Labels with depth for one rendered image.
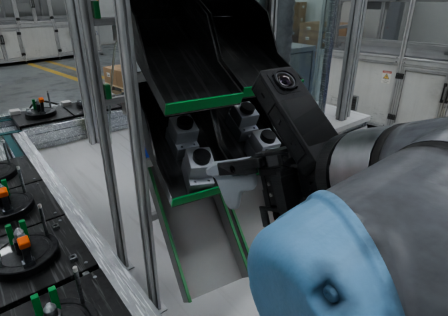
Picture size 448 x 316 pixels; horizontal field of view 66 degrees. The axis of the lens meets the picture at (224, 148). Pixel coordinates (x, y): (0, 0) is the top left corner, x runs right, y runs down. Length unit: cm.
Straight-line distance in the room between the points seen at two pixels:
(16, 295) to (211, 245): 40
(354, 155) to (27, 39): 957
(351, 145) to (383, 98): 416
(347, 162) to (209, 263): 50
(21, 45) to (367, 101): 780
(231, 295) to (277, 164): 59
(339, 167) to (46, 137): 162
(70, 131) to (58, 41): 821
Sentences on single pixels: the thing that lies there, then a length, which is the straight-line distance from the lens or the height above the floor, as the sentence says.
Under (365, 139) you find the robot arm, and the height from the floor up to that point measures 142.
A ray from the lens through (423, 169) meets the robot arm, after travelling 17.
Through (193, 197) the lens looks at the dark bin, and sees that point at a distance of 59.
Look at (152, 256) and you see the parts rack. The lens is 77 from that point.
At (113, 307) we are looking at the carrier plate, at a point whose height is 97.
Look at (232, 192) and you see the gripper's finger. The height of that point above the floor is 130.
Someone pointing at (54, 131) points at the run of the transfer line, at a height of 93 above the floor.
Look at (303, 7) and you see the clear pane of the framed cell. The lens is 172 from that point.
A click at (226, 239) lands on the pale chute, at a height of 105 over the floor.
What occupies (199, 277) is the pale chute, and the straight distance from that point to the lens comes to 71.
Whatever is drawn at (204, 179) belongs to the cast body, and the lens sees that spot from 59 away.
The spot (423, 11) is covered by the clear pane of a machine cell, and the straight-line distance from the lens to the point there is 424.
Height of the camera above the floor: 151
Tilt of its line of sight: 24 degrees down
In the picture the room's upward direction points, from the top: straight up
